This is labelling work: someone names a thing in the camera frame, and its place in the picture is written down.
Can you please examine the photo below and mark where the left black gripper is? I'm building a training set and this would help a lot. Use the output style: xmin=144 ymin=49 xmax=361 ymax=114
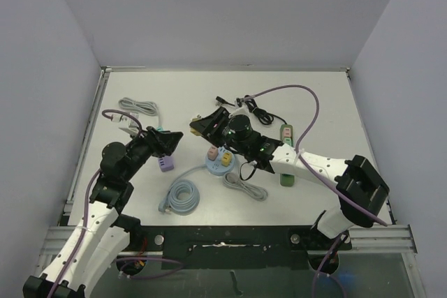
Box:
xmin=122 ymin=126 xmax=182 ymax=181

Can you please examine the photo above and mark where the pink charger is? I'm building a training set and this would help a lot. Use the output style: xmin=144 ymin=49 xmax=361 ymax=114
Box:
xmin=207 ymin=146 xmax=219 ymax=162
xmin=282 ymin=127 xmax=293 ymax=138

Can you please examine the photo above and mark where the yellow charger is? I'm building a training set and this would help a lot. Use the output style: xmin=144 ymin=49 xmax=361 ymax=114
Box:
xmin=190 ymin=128 xmax=201 ymax=136
xmin=221 ymin=151 xmax=233 ymax=167

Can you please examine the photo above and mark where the green power strip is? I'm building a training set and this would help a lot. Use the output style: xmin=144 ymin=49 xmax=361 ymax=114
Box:
xmin=278 ymin=123 xmax=296 ymax=186

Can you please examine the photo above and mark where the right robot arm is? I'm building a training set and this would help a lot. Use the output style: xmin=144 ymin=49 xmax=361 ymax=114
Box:
xmin=189 ymin=107 xmax=390 ymax=248

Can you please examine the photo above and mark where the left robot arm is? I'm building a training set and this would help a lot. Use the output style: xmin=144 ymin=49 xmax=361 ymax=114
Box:
xmin=22 ymin=127 xmax=184 ymax=297

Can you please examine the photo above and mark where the white power strip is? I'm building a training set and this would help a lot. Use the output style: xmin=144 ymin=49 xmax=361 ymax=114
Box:
xmin=191 ymin=114 xmax=202 ymax=121

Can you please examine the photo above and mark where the round blue power strip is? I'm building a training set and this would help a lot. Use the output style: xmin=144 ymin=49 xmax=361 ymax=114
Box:
xmin=205 ymin=147 xmax=239 ymax=177

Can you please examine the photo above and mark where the grey cable of purple strip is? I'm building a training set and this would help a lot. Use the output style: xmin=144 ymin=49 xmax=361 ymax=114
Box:
xmin=118 ymin=98 xmax=163 ymax=130

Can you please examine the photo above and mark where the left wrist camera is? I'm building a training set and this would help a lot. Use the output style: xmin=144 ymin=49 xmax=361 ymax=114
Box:
xmin=118 ymin=112 xmax=140 ymax=136

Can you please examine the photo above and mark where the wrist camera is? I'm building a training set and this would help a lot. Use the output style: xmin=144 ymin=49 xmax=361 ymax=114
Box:
xmin=118 ymin=112 xmax=140 ymax=136
xmin=235 ymin=95 xmax=250 ymax=110

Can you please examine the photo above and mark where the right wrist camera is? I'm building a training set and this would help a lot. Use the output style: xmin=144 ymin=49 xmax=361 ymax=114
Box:
xmin=235 ymin=95 xmax=250 ymax=110

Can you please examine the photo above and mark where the grey cable of white strip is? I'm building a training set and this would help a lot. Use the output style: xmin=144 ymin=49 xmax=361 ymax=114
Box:
xmin=222 ymin=171 xmax=268 ymax=203

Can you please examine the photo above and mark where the blue coiled cable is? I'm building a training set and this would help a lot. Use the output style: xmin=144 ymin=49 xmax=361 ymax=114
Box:
xmin=159 ymin=164 xmax=207 ymax=216

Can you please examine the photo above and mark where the black power cable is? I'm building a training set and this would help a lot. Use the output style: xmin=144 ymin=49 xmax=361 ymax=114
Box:
xmin=215 ymin=94 xmax=289 ymax=126

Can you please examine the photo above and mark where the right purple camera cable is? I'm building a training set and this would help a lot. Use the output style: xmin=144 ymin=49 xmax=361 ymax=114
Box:
xmin=240 ymin=84 xmax=388 ymax=228

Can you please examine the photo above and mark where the purple camera cable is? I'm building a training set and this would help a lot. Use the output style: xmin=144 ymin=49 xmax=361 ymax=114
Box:
xmin=45 ymin=109 xmax=184 ymax=298
xmin=240 ymin=84 xmax=388 ymax=228

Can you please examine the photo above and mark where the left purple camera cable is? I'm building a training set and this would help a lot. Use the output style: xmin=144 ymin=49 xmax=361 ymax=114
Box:
xmin=45 ymin=109 xmax=184 ymax=298

